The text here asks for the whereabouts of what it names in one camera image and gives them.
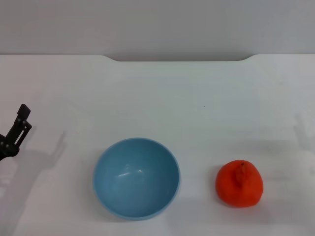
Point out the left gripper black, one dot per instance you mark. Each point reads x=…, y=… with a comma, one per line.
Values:
x=6, y=148

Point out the blue bowl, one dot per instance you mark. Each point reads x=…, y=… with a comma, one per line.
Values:
x=136, y=179

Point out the orange toy fruit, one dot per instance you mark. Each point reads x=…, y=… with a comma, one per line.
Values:
x=240, y=184

